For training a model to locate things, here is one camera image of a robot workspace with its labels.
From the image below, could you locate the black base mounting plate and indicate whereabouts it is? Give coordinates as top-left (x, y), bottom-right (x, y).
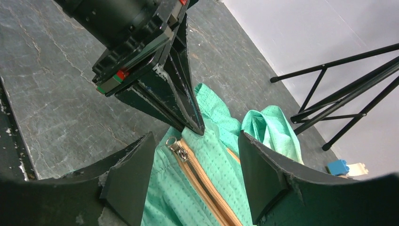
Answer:
top-left (0, 81), bottom-right (37, 181)

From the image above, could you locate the white toy block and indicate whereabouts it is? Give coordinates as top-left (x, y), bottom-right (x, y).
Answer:
top-left (347, 162), bottom-right (369, 177)

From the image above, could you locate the jacket zipper slider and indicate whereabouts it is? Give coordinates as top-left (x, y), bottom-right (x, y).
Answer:
top-left (166, 137), bottom-right (188, 162)

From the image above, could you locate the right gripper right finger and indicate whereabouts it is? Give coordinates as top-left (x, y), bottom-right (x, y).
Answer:
top-left (238, 131), bottom-right (399, 226)

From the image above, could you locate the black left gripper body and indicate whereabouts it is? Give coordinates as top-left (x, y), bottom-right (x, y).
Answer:
top-left (56, 0), bottom-right (197, 96)

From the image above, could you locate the black music stand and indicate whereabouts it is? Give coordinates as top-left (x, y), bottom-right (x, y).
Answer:
top-left (270, 43), bottom-right (399, 151)

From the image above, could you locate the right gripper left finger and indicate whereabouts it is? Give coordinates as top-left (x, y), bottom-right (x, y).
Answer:
top-left (0, 132), bottom-right (156, 226)

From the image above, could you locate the green and orange jacket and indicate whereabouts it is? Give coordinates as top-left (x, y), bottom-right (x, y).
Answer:
top-left (141, 83), bottom-right (303, 226)

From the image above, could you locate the blue toy cube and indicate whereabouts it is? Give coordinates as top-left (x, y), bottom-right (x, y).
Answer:
top-left (327, 159), bottom-right (350, 176)

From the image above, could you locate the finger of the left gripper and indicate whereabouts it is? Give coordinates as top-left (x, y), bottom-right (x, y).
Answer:
top-left (115, 84), bottom-right (185, 131)
top-left (152, 14), bottom-right (205, 136)

